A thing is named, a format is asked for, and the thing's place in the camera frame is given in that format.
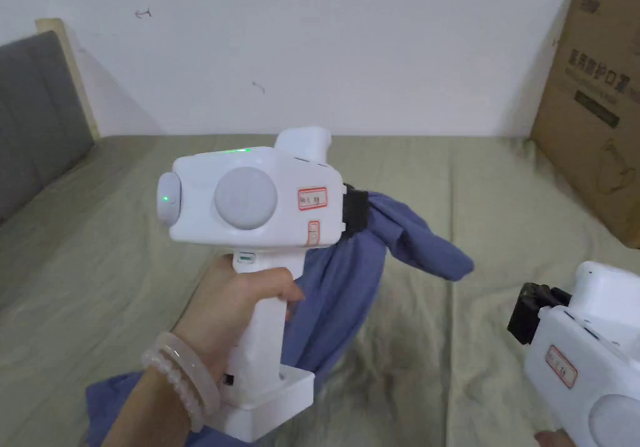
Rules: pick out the grey padded headboard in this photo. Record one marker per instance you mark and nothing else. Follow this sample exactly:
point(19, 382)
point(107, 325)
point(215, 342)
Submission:
point(35, 117)

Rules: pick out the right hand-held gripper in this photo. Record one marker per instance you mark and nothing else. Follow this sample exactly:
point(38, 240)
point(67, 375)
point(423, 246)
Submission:
point(595, 337)

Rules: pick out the person's left forearm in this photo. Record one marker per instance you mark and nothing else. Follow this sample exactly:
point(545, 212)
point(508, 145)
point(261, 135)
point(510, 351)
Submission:
point(150, 407)

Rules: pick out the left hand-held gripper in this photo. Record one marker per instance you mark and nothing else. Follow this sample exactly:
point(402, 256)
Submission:
point(245, 199)

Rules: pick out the bed with pale green sheet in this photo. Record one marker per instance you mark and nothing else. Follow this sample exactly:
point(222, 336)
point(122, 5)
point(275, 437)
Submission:
point(450, 192)

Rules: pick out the person's right hand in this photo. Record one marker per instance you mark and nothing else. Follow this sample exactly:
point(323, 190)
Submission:
point(554, 440)

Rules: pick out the blue garment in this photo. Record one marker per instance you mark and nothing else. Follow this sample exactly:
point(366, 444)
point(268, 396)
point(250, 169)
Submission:
point(340, 292)

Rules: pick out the person's left hand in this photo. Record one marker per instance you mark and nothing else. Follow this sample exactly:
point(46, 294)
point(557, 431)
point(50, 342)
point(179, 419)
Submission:
point(227, 302)

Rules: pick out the brown cardboard carton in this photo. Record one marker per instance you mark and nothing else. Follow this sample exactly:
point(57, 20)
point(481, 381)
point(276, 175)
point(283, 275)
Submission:
point(595, 132)

